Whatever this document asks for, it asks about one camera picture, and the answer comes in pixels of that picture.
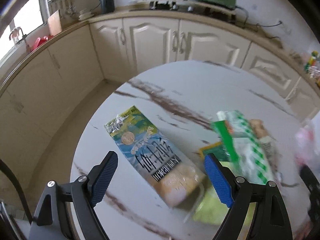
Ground green gold foil packet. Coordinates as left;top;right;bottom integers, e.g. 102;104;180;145
191;141;256;227

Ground cream kitchen cabinets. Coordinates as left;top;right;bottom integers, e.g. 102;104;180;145
1;10;319;189

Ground green white snack wrapper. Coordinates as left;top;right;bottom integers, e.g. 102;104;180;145
211;110;274;185

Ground blue noodle wrapper package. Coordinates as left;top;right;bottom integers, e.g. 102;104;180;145
105;106;205;207

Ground round marble table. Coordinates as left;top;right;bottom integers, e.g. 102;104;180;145
71;61;310;239

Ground wooden cutting board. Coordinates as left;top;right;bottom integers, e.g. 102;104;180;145
47;10;62;36

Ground black kettle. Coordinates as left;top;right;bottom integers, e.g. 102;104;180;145
100;0;115;14

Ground black gas stove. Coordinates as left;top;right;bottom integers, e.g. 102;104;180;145
130;0;236;24

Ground black power cable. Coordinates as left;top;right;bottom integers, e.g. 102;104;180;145
235;6;284;41

